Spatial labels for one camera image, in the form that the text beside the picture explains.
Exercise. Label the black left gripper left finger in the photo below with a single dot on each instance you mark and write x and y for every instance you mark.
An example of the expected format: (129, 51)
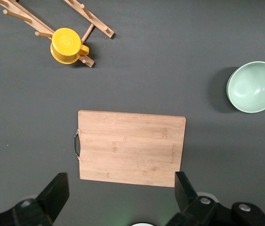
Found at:
(52, 200)

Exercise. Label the wooden mug rack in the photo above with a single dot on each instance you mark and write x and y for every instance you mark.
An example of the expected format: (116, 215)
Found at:
(99, 23)

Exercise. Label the yellow mug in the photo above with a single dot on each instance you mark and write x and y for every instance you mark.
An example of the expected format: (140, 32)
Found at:
(65, 44)

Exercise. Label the pale green bowl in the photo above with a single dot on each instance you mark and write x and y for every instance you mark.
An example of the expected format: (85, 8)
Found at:
(254, 87)

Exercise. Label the wooden cutting board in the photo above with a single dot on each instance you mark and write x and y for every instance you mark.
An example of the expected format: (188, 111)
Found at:
(132, 148)

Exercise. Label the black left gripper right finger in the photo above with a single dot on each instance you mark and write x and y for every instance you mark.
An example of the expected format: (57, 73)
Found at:
(191, 202)

